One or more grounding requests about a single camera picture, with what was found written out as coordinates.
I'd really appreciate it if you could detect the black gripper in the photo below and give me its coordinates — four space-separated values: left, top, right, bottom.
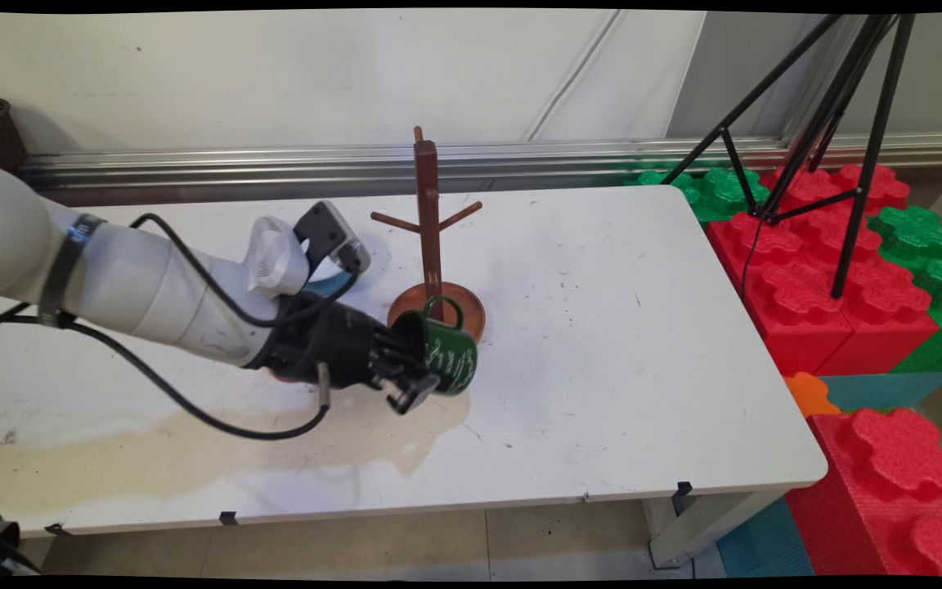
254 296 442 416

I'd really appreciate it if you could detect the green mug white lettering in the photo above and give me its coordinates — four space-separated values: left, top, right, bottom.
389 294 479 398

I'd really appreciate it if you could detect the blue bowl white inside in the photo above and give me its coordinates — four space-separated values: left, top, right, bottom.
303 269 355 300

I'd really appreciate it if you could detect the brown wooden mug tree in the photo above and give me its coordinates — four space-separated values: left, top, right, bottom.
370 126 487 344

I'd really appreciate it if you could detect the white table leg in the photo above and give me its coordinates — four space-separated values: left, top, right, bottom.
641 488 792 570

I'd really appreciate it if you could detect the flat green foam block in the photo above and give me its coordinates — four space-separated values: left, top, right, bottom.
625 167 771 224

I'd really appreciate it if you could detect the blue foam block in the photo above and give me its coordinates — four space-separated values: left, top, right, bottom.
715 497 816 578

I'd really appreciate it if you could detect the large red foam block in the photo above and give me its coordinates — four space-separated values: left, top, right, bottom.
706 209 940 378

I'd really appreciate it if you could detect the orange foam block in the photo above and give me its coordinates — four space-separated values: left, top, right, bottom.
783 372 845 419

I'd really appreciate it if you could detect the flat red foam block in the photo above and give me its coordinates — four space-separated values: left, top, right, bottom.
761 163 912 218

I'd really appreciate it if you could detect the teal foam block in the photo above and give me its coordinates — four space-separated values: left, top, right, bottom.
818 372 942 415

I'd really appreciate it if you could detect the red ribbed foam block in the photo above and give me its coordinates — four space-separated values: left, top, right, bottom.
785 407 942 578

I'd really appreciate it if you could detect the black tripod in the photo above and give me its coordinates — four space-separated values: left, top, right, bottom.
662 12 918 300

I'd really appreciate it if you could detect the tall green foam block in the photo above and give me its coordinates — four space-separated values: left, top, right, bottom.
870 205 942 376

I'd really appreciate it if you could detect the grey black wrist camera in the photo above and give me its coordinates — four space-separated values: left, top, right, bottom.
292 200 373 276

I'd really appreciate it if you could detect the white ribbed camera mount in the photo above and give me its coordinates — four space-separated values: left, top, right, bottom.
243 214 311 298

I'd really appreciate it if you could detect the black cable with grey plug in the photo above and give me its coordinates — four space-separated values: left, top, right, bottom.
0 302 333 442

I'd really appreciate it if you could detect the silver metal wall rail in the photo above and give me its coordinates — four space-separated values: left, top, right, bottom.
17 134 942 207

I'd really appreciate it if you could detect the black arm strap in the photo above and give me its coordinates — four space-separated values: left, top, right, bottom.
37 214 109 329

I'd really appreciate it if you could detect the thin black tripod cable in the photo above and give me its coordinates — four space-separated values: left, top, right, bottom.
738 214 766 300

